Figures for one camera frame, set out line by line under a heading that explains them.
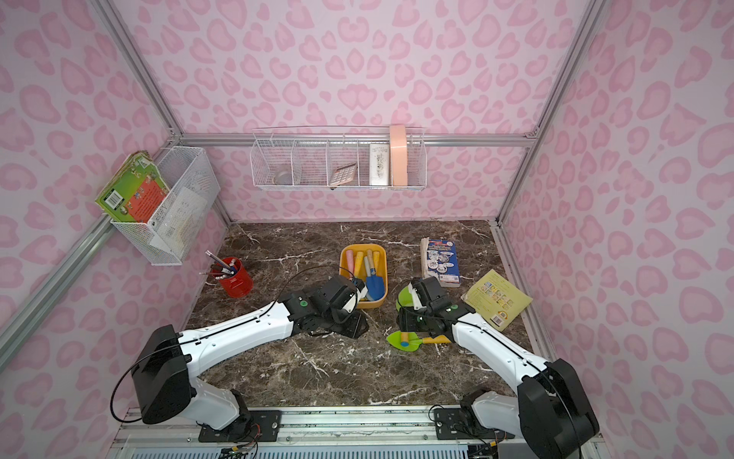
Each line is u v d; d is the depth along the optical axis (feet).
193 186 3.00
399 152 2.70
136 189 2.36
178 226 2.70
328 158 3.50
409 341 2.81
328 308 2.01
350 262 3.31
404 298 3.23
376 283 3.22
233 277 2.95
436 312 2.08
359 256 3.34
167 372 1.32
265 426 2.37
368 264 3.37
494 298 3.19
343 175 3.09
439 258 3.42
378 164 3.04
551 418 1.31
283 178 3.13
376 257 3.39
